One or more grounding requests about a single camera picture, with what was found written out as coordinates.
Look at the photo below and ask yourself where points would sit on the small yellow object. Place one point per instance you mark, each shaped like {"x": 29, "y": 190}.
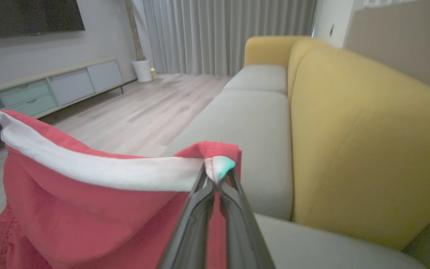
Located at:
{"x": 153, "y": 73}

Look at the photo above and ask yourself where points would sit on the yellow sofa armrest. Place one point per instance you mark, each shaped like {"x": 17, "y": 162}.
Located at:
{"x": 267, "y": 50}

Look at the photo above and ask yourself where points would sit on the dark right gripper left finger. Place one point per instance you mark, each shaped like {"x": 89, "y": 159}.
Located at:
{"x": 192, "y": 231}

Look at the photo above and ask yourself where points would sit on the white planter pot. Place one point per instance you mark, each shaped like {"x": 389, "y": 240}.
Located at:
{"x": 142, "y": 71}

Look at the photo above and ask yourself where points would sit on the brown wooden trunk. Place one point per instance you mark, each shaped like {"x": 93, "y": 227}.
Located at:
{"x": 134, "y": 30}

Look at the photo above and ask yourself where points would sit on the black wall television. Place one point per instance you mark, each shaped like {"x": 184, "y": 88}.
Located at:
{"x": 24, "y": 16}

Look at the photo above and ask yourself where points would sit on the red white basketball jersey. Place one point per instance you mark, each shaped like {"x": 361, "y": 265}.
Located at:
{"x": 88, "y": 216}

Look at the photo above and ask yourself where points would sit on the grey sofa seat cushion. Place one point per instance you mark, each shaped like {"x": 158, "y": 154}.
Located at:
{"x": 252, "y": 142}
{"x": 259, "y": 78}

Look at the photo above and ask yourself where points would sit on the low pastel tv cabinet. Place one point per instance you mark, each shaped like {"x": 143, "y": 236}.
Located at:
{"x": 69, "y": 86}

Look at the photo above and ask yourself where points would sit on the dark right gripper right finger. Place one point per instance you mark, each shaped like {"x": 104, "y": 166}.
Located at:
{"x": 243, "y": 239}

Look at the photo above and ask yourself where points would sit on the grey pleated curtain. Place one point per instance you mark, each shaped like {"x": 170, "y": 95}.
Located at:
{"x": 218, "y": 33}

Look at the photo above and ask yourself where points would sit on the yellow sofa backrest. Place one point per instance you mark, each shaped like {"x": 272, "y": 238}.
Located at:
{"x": 368, "y": 149}

